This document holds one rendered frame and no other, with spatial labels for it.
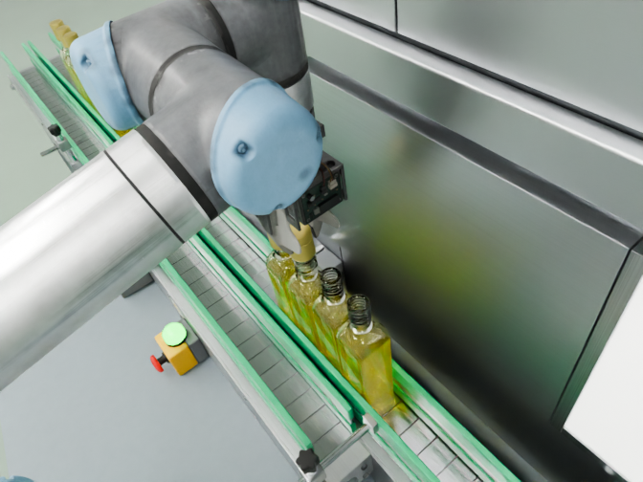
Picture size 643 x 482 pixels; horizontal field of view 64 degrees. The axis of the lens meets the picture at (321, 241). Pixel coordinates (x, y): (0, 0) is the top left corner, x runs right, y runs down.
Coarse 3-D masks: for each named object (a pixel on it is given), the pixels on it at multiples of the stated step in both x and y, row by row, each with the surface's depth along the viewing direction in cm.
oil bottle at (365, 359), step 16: (336, 336) 69; (352, 336) 66; (368, 336) 66; (384, 336) 67; (352, 352) 66; (368, 352) 66; (384, 352) 69; (352, 368) 71; (368, 368) 69; (384, 368) 72; (352, 384) 76; (368, 384) 72; (384, 384) 75; (368, 400) 75; (384, 400) 78
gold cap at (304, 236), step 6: (294, 228) 67; (306, 228) 67; (300, 234) 66; (306, 234) 66; (300, 240) 66; (306, 240) 66; (312, 240) 68; (300, 246) 67; (306, 246) 67; (312, 246) 68; (294, 252) 68; (306, 252) 68; (312, 252) 69; (294, 258) 69; (300, 258) 68; (306, 258) 68
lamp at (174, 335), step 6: (168, 324) 101; (174, 324) 100; (180, 324) 101; (168, 330) 100; (174, 330) 99; (180, 330) 100; (168, 336) 99; (174, 336) 99; (180, 336) 99; (186, 336) 101; (168, 342) 99; (174, 342) 99; (180, 342) 100
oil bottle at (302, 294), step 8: (296, 272) 74; (320, 272) 74; (288, 280) 75; (296, 280) 73; (288, 288) 75; (296, 288) 73; (304, 288) 72; (312, 288) 72; (320, 288) 73; (296, 296) 75; (304, 296) 72; (312, 296) 72; (296, 304) 77; (304, 304) 73; (296, 312) 80; (304, 312) 75; (304, 320) 78; (312, 320) 76; (304, 328) 81; (312, 328) 77; (312, 336) 80; (320, 344) 81
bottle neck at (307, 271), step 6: (312, 258) 70; (294, 264) 71; (300, 264) 70; (306, 264) 69; (312, 264) 70; (300, 270) 70; (306, 270) 70; (312, 270) 71; (300, 276) 72; (306, 276) 72; (312, 276) 72
